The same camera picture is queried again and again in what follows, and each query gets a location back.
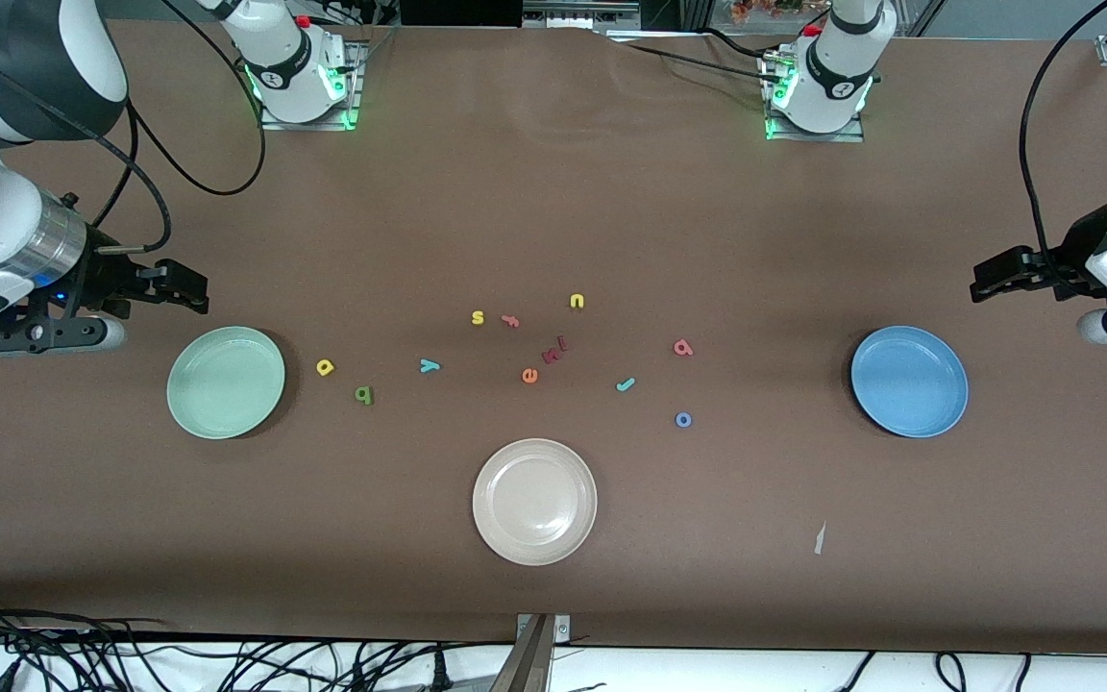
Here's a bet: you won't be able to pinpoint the green plate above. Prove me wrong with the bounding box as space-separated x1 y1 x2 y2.
166 326 286 441

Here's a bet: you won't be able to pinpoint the blue plate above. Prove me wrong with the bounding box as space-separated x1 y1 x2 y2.
849 325 970 439

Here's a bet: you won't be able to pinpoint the orange artificial flowers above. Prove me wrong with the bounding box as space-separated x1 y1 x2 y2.
731 0 806 26

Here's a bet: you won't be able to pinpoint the brown paper table cover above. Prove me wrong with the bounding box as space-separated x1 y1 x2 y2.
0 19 1107 656

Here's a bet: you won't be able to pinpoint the beige plate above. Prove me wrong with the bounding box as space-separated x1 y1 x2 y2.
472 438 599 566

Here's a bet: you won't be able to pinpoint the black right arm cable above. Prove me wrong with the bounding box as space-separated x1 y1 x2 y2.
0 0 268 257

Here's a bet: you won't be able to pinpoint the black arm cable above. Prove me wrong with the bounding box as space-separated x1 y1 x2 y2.
0 0 268 257
1017 0 1107 289

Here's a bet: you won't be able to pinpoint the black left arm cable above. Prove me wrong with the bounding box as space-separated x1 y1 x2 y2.
1017 0 1107 289

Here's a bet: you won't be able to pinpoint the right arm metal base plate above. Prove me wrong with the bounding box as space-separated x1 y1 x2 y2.
258 38 368 132

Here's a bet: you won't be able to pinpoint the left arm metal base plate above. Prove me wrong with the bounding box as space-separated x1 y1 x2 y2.
763 53 868 144

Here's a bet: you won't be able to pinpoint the black cables on table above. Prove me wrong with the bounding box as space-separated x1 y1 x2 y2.
626 38 777 84

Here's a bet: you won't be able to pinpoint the tangled black cable bundle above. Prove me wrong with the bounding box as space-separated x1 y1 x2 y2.
0 591 516 692

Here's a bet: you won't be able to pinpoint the grey metal bracket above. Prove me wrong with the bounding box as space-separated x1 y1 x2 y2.
491 613 573 692

